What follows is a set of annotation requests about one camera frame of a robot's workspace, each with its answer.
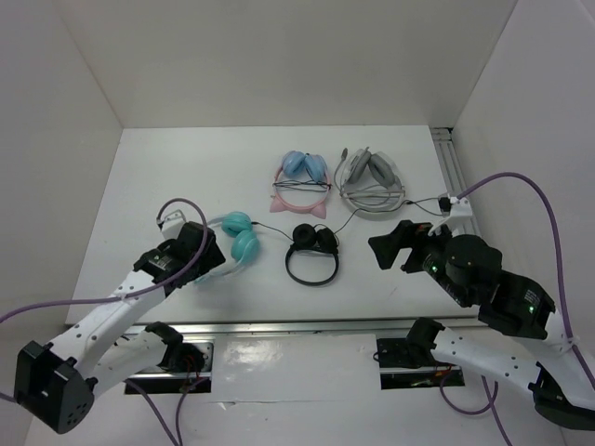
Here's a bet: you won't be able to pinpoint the aluminium rail front edge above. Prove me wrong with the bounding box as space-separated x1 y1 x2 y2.
118 315 506 336

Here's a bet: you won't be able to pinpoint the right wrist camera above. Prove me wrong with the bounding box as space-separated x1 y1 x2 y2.
428 194 473 236

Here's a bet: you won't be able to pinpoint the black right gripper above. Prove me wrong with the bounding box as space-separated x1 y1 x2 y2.
364 215 469 304

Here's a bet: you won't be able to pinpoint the teal cat-ear headphones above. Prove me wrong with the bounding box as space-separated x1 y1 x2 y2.
194 211 260 284

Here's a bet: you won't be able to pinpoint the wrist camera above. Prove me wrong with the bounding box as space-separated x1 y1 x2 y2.
156 209 187 240
428 194 473 236

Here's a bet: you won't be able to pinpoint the grey white headset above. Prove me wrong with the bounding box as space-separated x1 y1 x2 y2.
333 147 406 217

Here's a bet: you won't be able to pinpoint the black headphone audio cable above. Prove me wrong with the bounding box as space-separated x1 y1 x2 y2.
253 197 466 243

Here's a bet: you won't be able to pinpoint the small black headphones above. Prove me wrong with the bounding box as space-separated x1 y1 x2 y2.
284 223 340 287

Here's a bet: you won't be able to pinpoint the pink blue cat-ear headphones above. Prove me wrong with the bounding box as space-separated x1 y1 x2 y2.
269 151 332 219

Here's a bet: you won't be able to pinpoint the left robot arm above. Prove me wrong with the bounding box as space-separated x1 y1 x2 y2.
14 222 225 434

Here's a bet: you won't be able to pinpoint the aluminium rail right side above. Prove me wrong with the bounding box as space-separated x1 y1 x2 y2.
430 127 480 233

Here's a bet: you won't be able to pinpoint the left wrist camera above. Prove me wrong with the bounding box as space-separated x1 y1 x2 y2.
156 209 187 240

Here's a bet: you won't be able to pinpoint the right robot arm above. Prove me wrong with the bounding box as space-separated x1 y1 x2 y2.
368 220 594 431

